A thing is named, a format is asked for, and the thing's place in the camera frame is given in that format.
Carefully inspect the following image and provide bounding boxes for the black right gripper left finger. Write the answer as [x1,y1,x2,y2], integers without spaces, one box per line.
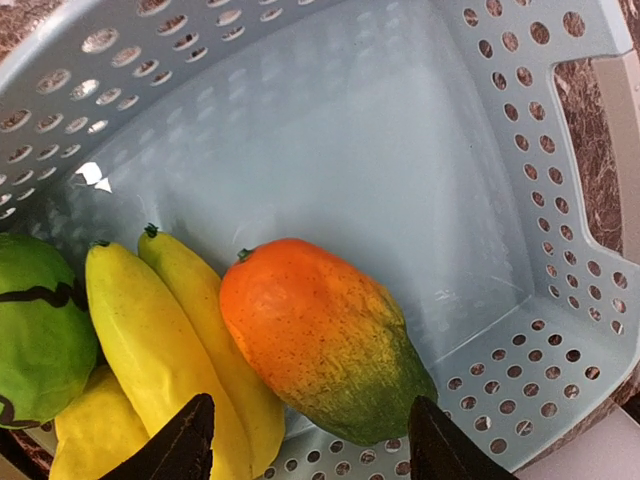
[102,393,215,480]

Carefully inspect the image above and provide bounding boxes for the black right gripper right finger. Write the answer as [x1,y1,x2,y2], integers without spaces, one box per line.
[408,395,516,480]

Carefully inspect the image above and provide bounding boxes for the yellow toy banana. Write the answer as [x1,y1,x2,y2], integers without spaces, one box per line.
[85,225,285,479]

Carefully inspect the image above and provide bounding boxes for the orange green toy mango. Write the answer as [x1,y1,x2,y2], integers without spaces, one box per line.
[219,238,438,446]

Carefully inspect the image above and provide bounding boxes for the green toy cabbage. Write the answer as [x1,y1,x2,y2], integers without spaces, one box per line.
[1,233,99,430]

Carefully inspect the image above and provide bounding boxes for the light blue perforated basket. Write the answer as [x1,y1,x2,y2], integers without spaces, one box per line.
[1,1,639,470]

